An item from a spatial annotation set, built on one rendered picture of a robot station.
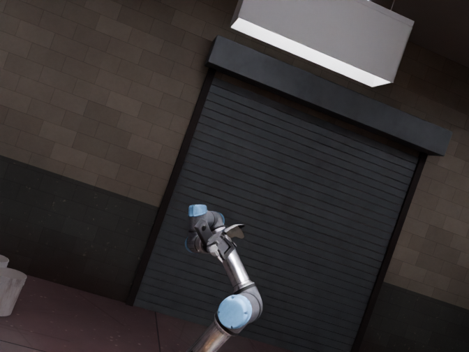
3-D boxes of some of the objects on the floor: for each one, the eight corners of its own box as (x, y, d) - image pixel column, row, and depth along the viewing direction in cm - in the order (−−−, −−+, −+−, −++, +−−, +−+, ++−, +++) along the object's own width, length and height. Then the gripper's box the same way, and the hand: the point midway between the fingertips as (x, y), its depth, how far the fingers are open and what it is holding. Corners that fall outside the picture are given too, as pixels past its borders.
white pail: (-24, 311, 453) (-10, 273, 453) (-16, 301, 482) (-4, 264, 482) (10, 320, 461) (24, 281, 461) (16, 309, 490) (28, 273, 490)
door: (120, 301, 623) (213, 40, 624) (354, 368, 690) (437, 132, 691) (119, 310, 589) (217, 34, 590) (365, 379, 657) (453, 131, 657)
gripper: (232, 235, 199) (259, 233, 182) (200, 272, 190) (225, 274, 173) (218, 218, 197) (244, 216, 180) (185, 255, 188) (209, 256, 171)
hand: (230, 239), depth 176 cm, fingers open, 14 cm apart
